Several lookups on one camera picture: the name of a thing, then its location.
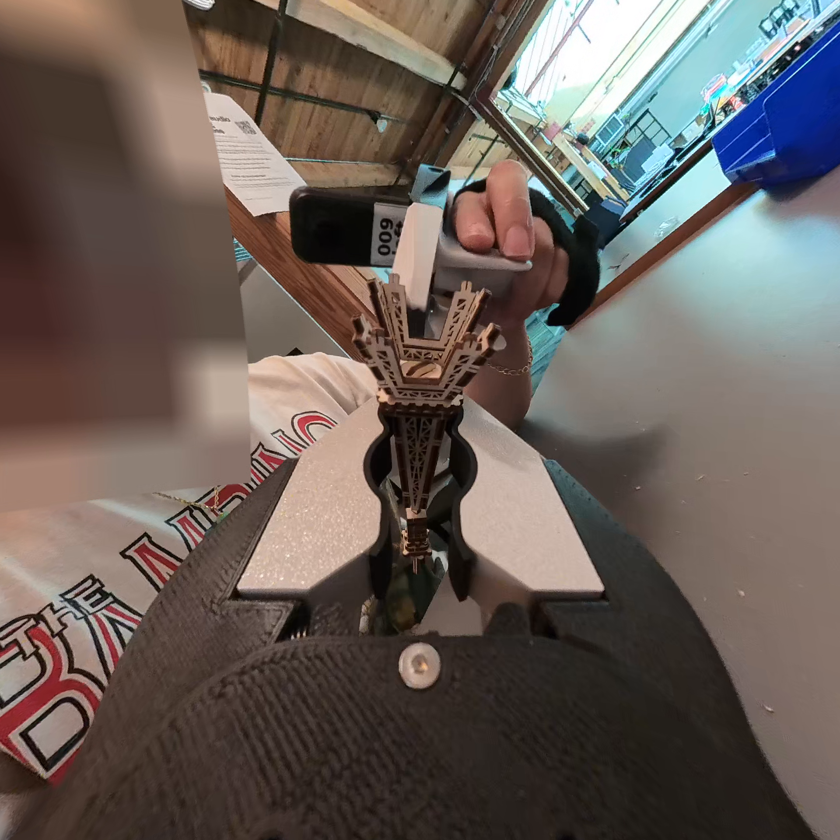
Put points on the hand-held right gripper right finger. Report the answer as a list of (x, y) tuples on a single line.
[(525, 525)]

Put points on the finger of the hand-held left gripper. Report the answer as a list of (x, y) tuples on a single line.
[(417, 256)]

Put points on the person's left hand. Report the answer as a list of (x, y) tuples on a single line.
[(505, 216)]

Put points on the white printed notice sheet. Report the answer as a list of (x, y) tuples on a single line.
[(249, 157)]

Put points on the white printed t-shirt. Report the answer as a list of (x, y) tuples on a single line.
[(308, 387)]

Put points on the person's left forearm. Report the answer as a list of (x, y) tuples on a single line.
[(502, 397)]

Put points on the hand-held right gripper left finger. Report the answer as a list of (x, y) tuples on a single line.
[(308, 518)]

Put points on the blue plastic bin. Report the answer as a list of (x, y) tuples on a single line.
[(781, 124)]

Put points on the wooden tower model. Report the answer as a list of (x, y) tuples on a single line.
[(413, 453)]

